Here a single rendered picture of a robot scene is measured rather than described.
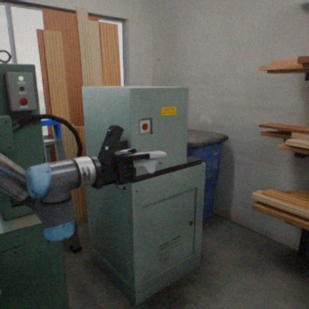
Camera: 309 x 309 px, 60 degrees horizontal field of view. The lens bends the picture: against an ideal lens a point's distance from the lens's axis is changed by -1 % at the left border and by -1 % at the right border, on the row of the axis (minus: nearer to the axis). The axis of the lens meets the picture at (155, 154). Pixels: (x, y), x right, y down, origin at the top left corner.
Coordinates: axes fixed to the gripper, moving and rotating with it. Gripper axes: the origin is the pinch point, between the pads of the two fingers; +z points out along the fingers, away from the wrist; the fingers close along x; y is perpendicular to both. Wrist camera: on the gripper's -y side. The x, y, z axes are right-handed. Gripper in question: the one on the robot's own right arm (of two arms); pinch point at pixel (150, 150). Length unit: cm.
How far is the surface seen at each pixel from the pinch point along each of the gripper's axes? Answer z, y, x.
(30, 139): -17, -4, -70
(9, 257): -35, 48, -67
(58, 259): -13, 58, -67
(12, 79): -23, -30, -61
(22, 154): -21, 3, -71
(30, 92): -16, -24, -61
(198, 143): 120, 18, -91
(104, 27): 101, -104, -196
